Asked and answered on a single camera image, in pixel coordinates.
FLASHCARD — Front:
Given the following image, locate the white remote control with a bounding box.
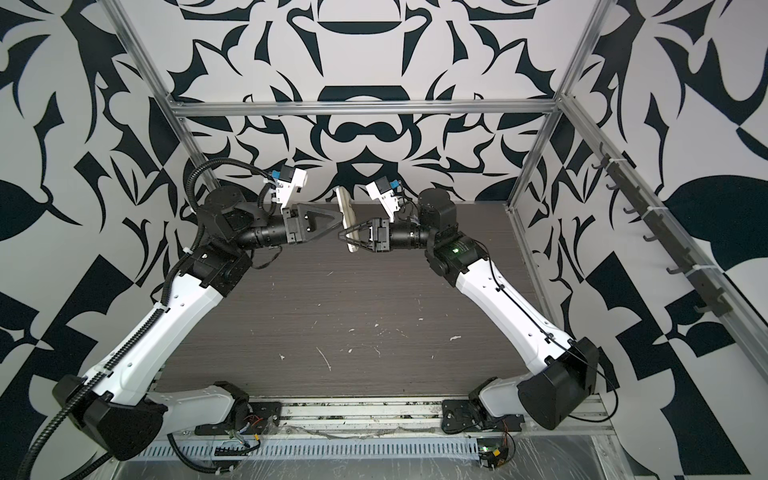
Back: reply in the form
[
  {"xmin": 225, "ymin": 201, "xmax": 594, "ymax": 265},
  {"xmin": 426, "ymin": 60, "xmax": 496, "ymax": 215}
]
[{"xmin": 334, "ymin": 186, "xmax": 359, "ymax": 253}]

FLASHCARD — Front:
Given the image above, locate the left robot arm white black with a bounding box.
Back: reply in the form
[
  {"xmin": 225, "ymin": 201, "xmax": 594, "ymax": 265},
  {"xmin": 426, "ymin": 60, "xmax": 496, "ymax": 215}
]
[{"xmin": 53, "ymin": 186, "xmax": 354, "ymax": 461}]

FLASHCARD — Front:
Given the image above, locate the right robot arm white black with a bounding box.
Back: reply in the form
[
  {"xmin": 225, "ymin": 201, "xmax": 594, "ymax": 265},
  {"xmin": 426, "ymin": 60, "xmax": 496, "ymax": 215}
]
[{"xmin": 336, "ymin": 187, "xmax": 599, "ymax": 430}]

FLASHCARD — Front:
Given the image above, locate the small green circuit board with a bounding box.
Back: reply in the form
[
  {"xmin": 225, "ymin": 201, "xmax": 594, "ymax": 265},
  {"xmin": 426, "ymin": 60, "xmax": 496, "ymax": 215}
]
[{"xmin": 478, "ymin": 436, "xmax": 517, "ymax": 470}]

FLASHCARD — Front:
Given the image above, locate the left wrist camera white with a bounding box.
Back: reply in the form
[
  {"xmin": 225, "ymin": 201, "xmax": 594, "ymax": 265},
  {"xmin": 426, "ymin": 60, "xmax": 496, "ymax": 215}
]
[{"xmin": 272, "ymin": 165, "xmax": 307, "ymax": 209}]

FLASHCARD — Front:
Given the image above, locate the aluminium frame back bar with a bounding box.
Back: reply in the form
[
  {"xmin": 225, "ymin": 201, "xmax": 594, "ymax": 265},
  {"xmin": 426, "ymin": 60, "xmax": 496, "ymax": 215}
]
[{"xmin": 170, "ymin": 99, "xmax": 556, "ymax": 118}]

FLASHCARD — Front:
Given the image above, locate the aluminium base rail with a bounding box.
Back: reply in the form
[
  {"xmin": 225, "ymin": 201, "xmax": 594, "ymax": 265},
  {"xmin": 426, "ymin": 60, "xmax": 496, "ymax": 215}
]
[{"xmin": 101, "ymin": 394, "xmax": 616, "ymax": 442}]

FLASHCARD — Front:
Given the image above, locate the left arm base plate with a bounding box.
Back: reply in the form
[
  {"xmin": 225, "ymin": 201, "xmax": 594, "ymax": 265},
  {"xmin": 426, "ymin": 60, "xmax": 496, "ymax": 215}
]
[{"xmin": 194, "ymin": 401, "xmax": 283, "ymax": 436}]

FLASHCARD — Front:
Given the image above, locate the black corrugated cable conduit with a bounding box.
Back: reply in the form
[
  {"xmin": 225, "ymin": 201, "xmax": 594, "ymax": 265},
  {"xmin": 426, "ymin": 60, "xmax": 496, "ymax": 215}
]
[{"xmin": 16, "ymin": 157, "xmax": 277, "ymax": 480}]

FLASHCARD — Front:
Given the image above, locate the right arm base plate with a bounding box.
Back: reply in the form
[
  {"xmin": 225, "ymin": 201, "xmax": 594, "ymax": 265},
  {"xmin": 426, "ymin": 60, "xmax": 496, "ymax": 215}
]
[{"xmin": 440, "ymin": 399, "xmax": 525, "ymax": 435}]

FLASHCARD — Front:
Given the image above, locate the white slotted cable duct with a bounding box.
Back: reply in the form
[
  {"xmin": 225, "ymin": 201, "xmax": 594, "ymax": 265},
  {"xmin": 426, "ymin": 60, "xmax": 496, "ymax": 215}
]
[{"xmin": 137, "ymin": 437, "xmax": 481, "ymax": 462}]

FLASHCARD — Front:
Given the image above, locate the black wall hook rack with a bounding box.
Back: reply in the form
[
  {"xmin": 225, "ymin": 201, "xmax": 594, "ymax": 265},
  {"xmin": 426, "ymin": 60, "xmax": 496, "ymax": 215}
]
[{"xmin": 595, "ymin": 142, "xmax": 733, "ymax": 317}]

